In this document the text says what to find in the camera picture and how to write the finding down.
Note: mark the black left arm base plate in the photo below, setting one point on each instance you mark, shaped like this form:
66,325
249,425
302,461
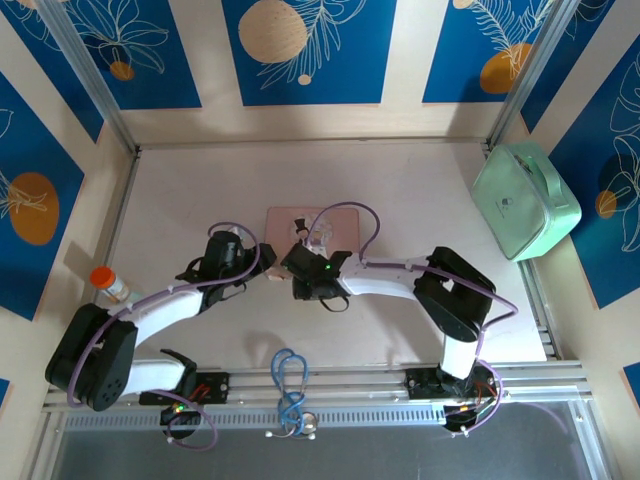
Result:
210,387

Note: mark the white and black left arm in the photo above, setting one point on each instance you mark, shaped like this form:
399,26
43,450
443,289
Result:
165,310

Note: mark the aluminium back frame rail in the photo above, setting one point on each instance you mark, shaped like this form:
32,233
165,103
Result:
310,145

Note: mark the aluminium front frame rail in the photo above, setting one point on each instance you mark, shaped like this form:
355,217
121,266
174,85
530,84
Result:
320,387

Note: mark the mint green zip bag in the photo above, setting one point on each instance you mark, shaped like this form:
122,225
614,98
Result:
525,200

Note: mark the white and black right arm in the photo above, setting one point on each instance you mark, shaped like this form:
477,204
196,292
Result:
380,285

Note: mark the orange cap pill bottle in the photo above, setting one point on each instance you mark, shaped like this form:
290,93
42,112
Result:
109,285

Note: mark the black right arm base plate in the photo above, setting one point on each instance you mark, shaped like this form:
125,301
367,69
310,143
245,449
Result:
450,395

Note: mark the aluminium frame post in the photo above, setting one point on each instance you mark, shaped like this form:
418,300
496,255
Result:
530,70
85,70

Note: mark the aluminium side frame rail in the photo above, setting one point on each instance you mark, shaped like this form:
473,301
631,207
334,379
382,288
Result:
537,310
112,240

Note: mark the blue stethoscope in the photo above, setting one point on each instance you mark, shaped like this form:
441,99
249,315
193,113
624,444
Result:
290,390

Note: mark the pink rectangular pad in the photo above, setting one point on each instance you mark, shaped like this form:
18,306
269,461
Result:
285,222

